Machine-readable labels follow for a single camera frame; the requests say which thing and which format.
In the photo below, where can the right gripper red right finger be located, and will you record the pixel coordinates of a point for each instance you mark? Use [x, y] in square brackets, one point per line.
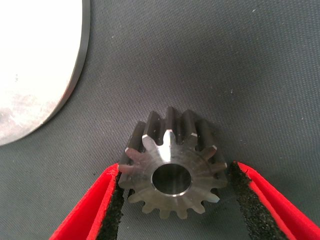
[270, 212]

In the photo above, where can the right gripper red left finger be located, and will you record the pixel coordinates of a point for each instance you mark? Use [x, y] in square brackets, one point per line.
[90, 210]

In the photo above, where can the steel planetary gear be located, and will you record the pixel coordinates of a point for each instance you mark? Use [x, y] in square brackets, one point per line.
[150, 172]

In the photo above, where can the round metal carrier plate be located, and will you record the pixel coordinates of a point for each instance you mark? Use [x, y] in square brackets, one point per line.
[37, 62]

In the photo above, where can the dark grey table cloth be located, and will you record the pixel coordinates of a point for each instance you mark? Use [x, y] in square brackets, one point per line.
[200, 62]

